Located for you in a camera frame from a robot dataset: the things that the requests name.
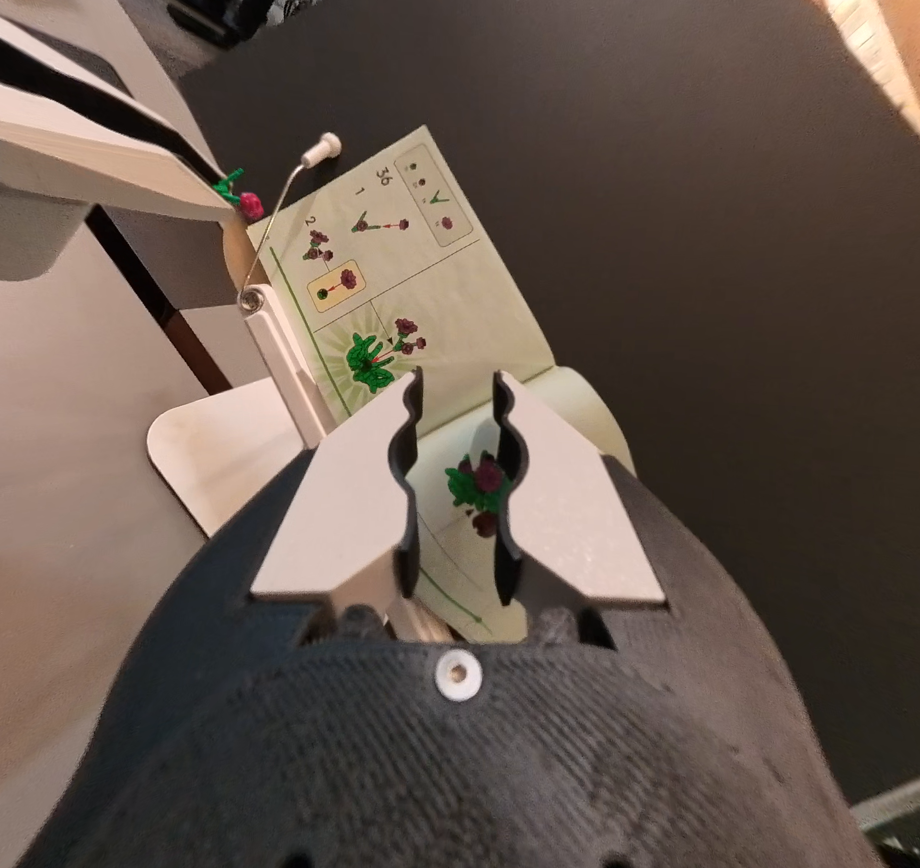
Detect white book stand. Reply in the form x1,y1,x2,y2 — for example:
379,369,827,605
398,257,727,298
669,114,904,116
147,217,346,542

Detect green stem with pink flowers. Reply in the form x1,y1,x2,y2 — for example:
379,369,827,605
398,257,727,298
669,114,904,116
212,167,266,223

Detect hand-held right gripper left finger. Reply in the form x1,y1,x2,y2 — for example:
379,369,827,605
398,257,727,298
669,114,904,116
250,369,426,617

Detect toy instruction booklet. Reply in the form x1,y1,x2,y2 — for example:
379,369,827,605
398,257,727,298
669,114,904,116
248,124,637,642

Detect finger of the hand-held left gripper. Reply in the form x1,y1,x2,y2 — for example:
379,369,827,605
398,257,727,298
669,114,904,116
0,16,225,184
0,83,243,281

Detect black board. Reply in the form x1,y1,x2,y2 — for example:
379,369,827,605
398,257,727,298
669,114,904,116
180,0,920,804

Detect metal wire page holder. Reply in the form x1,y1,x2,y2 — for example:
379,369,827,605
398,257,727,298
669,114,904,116
237,132,344,310

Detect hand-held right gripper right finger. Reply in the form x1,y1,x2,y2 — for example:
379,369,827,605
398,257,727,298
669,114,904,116
493,370,668,609

